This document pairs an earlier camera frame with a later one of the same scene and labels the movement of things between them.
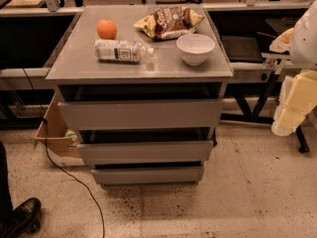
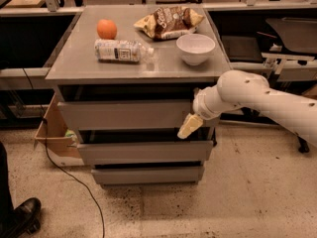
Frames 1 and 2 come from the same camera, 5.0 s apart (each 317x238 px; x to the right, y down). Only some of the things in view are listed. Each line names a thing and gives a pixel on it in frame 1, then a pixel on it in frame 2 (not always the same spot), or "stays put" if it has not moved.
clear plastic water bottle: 121,51 stays put
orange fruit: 106,29 stays put
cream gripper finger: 277,128 -> 183,133
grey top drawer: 143,115 stays put
